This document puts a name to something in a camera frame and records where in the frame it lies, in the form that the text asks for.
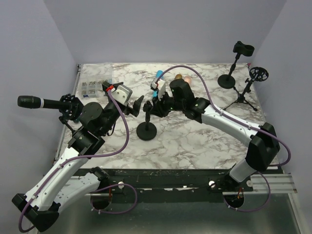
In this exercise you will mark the black round-base clip stand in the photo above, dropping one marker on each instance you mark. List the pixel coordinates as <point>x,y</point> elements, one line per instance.
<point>227,81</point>

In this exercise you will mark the black tripod shock-mount stand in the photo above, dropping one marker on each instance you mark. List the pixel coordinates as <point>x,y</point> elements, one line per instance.
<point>257,74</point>

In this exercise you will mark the black microphone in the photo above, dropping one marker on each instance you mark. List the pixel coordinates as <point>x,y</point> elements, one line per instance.
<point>32,102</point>

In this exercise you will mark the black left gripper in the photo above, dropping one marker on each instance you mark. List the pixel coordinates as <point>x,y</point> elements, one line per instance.
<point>135,110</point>

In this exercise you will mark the black stand holding beige microphone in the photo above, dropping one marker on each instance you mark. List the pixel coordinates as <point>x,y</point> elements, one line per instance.
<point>146,130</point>

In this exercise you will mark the clear plastic screw box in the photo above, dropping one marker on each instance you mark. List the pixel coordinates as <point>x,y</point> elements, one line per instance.
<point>92,87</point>

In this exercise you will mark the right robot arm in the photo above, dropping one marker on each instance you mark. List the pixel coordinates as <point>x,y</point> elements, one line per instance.
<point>259,139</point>

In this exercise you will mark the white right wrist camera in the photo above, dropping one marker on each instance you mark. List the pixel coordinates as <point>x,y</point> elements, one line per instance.
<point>159,87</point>

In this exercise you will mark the beige microphone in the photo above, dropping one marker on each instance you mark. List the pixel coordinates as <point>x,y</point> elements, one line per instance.
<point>188,79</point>

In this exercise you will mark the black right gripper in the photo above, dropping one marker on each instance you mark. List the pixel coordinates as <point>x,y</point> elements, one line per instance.
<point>158,107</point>

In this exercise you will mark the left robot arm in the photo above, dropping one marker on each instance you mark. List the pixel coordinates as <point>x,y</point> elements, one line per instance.
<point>43,204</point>

